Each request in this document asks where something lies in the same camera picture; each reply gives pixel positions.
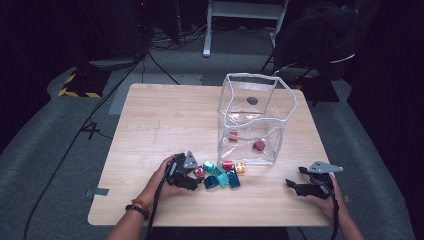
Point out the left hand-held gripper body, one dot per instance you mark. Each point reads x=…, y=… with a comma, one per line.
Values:
x=176, y=170

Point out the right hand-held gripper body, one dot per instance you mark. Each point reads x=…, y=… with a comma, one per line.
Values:
x=321, y=186

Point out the dark blue toy brick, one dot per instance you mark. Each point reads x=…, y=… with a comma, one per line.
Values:
x=210, y=182

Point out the teal toy brick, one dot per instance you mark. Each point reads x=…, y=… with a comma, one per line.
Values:
x=222, y=180
x=208, y=166
x=218, y=170

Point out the long blue toy brick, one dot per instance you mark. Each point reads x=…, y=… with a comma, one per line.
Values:
x=233, y=179

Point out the maroon sloped toy block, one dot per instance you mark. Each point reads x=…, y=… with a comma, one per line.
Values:
x=259, y=145

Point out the clear plastic storage bag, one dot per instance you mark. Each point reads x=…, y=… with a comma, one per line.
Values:
x=233, y=110

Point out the person's right hand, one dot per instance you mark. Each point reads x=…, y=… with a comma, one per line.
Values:
x=328, y=205

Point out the person's left hand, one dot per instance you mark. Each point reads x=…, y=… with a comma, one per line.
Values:
x=156, y=186

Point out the small grey tape piece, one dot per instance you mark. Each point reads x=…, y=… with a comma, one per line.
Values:
x=347, y=199

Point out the orange toy brick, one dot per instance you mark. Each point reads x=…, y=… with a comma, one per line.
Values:
x=240, y=168

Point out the grey tape strip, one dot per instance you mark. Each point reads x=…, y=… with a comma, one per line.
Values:
x=100, y=192

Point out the grey flat stand base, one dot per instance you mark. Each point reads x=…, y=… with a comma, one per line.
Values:
x=113, y=63

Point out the yellow black striped base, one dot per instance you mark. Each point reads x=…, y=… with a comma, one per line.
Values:
x=83, y=85

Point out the black chair with dark cloth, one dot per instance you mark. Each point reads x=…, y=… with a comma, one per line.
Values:
x=313, y=36

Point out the white metal stand frame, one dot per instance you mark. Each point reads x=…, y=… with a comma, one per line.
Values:
x=243, y=10

